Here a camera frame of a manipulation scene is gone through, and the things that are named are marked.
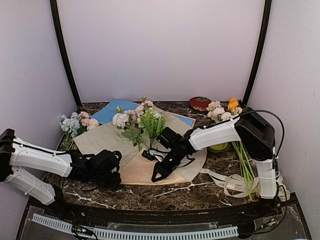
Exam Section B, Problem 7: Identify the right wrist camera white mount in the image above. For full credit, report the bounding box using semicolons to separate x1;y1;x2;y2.
141;127;182;162

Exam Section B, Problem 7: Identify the black frame post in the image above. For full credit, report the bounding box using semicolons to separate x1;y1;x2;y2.
242;0;273;106
49;0;82;107

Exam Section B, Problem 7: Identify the pile of fake flowers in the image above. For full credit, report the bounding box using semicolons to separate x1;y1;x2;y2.
206;96;258;202
59;111;100;151

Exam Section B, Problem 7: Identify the lime green bowl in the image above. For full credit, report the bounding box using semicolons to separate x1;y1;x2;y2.
207;142;228;153

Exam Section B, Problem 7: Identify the left black frame post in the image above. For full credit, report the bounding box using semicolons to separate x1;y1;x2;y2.
49;0;82;107

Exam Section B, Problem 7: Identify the white rose fake flower stem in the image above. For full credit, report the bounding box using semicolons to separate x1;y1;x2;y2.
112;106;144;151

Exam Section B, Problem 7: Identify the right black frame post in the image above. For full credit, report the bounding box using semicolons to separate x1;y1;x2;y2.
242;0;273;106

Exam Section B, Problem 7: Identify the green leafy fake flower bunch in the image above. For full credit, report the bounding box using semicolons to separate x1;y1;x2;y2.
139;108;167;149

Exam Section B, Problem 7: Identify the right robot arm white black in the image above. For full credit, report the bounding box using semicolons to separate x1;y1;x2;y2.
151;107;280;217

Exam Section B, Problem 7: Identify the pink rose fake flower stem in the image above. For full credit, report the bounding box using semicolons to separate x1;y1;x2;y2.
124;97;154;128

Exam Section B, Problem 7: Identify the white printed ribbon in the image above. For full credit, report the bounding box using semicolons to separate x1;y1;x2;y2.
199;168;292;202

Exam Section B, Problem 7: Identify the white slotted cable duct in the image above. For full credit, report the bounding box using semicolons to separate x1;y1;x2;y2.
31;213;239;240

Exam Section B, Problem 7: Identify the right pile of fake flowers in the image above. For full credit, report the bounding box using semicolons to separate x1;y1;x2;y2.
206;96;258;202

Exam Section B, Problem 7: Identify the red round embroidered cushion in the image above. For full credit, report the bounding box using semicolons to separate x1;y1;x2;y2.
188;96;211;112

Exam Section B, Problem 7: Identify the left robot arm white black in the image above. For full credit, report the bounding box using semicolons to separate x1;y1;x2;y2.
0;128;122;218

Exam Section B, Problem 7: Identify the blue wrapping paper sheet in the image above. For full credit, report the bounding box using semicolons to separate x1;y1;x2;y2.
91;99;196;127

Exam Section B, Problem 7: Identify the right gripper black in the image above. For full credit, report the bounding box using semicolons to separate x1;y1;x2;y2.
152;147;183;182

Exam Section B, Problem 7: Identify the beige pink wrapping paper sheet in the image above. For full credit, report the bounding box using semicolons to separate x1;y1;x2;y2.
74;122;207;185

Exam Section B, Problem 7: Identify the left pile of fake flowers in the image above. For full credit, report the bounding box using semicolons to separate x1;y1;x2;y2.
59;111;100;151

